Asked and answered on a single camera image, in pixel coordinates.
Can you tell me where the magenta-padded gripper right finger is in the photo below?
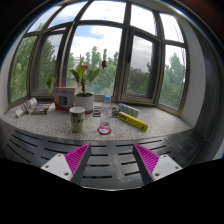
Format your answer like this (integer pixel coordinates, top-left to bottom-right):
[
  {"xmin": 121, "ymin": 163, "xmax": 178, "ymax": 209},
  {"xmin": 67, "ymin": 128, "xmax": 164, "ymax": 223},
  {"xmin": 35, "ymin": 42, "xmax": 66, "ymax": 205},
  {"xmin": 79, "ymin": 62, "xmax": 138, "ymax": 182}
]
[{"xmin": 132, "ymin": 143, "xmax": 184, "ymax": 186}]

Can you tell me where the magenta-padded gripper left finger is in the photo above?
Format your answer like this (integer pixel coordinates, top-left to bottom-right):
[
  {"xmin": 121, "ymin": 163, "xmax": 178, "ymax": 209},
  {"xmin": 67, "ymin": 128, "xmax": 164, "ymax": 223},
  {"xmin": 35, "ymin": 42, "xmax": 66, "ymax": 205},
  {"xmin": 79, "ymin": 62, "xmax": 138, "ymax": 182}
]
[{"xmin": 40, "ymin": 142, "xmax": 93, "ymax": 186}]

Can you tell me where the clear plastic water bottle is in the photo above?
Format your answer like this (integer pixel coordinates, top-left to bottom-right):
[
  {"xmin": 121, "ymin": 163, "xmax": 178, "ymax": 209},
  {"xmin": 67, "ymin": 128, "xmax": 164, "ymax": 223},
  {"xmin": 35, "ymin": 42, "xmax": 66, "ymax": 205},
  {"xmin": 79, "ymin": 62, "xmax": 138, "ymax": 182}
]
[{"xmin": 99, "ymin": 95, "xmax": 113, "ymax": 133}]

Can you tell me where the black slatted radiator cover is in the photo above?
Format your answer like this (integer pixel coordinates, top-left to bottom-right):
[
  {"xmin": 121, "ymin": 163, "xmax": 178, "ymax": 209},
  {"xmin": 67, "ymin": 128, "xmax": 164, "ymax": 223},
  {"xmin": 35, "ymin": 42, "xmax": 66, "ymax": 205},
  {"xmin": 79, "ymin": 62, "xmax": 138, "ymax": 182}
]
[{"xmin": 0, "ymin": 119, "xmax": 208, "ymax": 191}]

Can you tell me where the white paper cup black print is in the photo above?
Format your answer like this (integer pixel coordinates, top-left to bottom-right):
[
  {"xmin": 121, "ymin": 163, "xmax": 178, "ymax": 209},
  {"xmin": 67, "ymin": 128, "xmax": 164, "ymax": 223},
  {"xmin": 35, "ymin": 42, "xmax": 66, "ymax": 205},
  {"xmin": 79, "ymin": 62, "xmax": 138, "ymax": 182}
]
[{"xmin": 69, "ymin": 106, "xmax": 86, "ymax": 134}]

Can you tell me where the long yellow box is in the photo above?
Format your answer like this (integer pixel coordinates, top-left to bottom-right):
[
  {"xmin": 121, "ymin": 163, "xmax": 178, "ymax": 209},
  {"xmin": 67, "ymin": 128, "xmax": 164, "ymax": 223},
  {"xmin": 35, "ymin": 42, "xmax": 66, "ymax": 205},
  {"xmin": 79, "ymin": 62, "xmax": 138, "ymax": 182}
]
[{"xmin": 117, "ymin": 111, "xmax": 149, "ymax": 132}]

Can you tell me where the light blue printed box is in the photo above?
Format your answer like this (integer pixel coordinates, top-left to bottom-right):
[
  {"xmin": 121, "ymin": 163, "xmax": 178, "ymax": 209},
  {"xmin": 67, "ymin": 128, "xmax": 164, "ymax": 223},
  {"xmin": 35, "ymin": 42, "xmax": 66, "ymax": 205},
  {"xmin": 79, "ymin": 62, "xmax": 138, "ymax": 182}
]
[{"xmin": 118, "ymin": 103, "xmax": 140, "ymax": 118}]

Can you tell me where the potted plant in white pot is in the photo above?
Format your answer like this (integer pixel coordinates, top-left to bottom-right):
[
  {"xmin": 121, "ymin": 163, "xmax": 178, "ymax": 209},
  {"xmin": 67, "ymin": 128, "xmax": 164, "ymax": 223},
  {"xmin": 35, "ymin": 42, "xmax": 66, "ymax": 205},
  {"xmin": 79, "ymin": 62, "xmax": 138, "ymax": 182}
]
[{"xmin": 46, "ymin": 54, "xmax": 108, "ymax": 114}]

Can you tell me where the small colourful book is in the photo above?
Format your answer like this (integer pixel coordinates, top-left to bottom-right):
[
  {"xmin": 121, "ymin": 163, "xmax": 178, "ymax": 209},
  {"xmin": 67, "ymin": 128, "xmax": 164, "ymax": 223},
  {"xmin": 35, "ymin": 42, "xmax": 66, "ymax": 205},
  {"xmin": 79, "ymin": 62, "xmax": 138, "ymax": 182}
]
[{"xmin": 31, "ymin": 103, "xmax": 54, "ymax": 116}]

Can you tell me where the red and white box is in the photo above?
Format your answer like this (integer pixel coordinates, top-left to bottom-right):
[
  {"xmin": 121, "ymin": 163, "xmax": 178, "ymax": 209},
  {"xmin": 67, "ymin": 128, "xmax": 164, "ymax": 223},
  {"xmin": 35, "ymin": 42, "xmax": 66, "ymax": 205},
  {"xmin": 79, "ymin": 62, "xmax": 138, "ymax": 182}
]
[{"xmin": 53, "ymin": 86, "xmax": 77, "ymax": 111}]

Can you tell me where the brown-framed bay window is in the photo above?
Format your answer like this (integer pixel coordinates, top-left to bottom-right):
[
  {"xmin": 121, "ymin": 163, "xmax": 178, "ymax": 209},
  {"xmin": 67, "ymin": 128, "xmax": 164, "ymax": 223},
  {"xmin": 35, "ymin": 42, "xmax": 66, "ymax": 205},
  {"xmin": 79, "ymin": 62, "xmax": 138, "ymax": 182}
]
[{"xmin": 7, "ymin": 0, "xmax": 189, "ymax": 116}]

